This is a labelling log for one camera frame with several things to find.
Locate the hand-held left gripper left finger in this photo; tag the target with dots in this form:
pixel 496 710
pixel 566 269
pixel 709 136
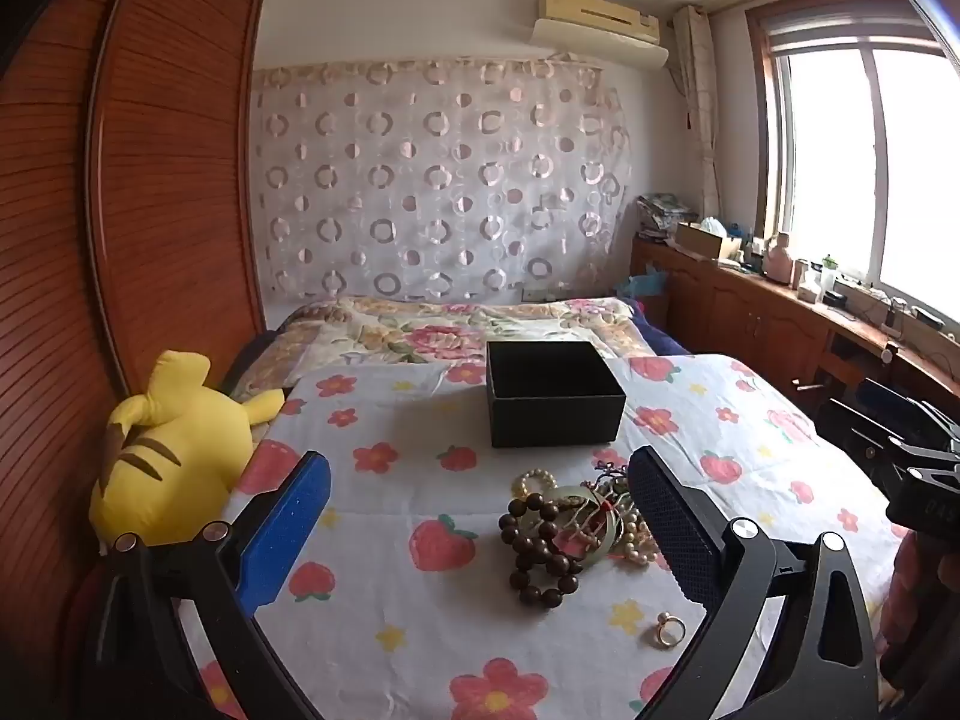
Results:
pixel 289 532

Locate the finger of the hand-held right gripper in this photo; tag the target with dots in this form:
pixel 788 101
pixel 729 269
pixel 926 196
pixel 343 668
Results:
pixel 855 431
pixel 900 401

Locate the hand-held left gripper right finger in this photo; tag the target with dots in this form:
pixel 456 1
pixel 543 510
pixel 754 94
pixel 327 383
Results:
pixel 675 525

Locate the pale green jade bangle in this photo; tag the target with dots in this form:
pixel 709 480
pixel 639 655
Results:
pixel 596 551

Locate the black square box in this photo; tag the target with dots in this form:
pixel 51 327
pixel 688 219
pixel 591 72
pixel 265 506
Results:
pixel 555 405

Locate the white bottle green cap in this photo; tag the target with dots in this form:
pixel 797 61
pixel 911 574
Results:
pixel 829 277

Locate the yellow plush toy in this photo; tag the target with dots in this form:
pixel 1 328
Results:
pixel 180 435

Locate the strawberry flower print sheet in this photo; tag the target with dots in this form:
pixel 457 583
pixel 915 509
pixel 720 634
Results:
pixel 420 465

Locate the pink bottle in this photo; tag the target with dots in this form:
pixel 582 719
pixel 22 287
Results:
pixel 778 262

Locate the floral quilt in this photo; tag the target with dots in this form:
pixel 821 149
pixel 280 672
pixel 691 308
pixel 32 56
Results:
pixel 420 334

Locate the cardboard box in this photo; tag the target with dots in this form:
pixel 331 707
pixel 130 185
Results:
pixel 705 244

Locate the blue plastic bag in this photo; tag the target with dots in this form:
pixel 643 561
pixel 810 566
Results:
pixel 643 285

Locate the stack of magazines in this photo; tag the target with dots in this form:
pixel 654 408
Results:
pixel 664 214

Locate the beige window curtain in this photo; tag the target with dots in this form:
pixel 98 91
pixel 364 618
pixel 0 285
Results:
pixel 701 105

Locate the circle pattern sheer curtain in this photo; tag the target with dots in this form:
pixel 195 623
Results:
pixel 435 180

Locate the brown wooden wardrobe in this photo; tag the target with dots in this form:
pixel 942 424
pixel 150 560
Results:
pixel 165 165

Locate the wooden frame window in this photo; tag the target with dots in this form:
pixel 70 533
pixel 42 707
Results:
pixel 847 165

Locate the wall air conditioner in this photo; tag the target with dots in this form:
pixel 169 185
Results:
pixel 600 34

